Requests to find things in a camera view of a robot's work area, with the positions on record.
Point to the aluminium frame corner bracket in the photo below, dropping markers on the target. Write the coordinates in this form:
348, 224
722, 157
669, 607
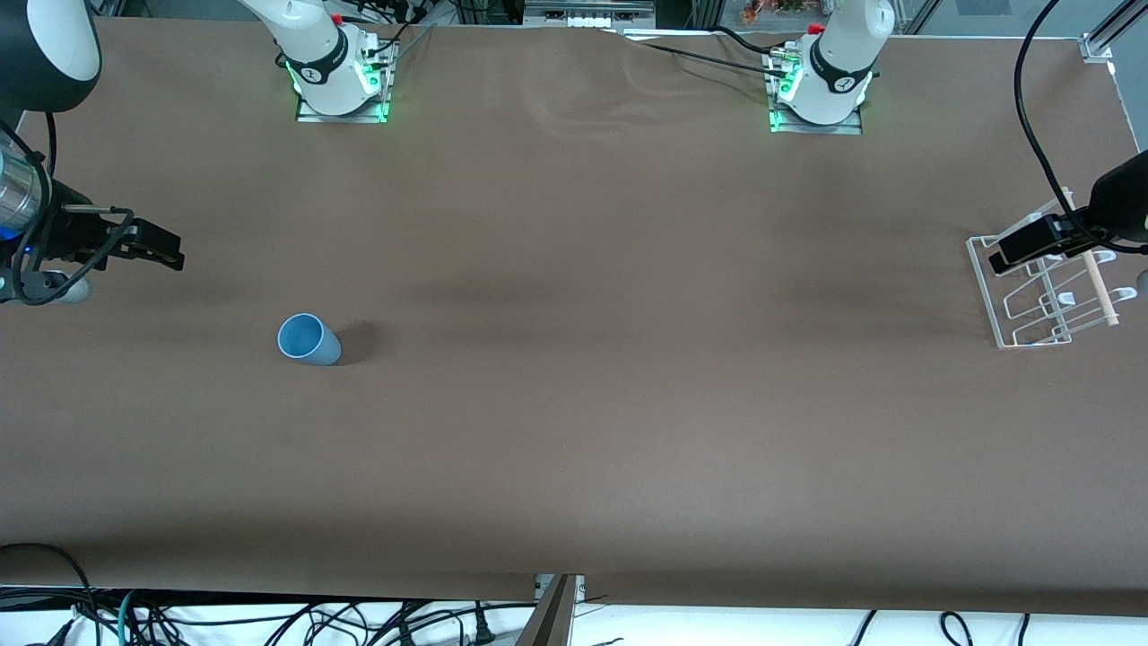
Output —
1096, 45

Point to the grey metal frame beam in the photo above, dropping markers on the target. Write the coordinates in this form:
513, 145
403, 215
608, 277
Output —
552, 619

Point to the black power plug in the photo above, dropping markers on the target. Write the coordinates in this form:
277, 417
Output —
482, 632

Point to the colourful snack packages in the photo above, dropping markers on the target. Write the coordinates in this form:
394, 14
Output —
771, 9

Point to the blue plastic cup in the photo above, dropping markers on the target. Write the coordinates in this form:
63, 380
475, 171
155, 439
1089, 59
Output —
309, 341

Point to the white power strip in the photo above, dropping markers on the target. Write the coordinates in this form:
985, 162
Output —
587, 20

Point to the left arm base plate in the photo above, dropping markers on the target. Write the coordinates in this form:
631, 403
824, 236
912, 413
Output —
852, 126

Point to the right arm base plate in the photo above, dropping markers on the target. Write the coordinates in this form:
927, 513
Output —
381, 99

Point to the brown table cover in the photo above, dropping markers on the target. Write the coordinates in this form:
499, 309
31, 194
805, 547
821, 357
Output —
574, 404

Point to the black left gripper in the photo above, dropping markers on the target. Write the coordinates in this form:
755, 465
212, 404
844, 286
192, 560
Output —
1058, 230

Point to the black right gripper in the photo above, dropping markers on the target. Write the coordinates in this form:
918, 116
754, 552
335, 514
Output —
73, 231

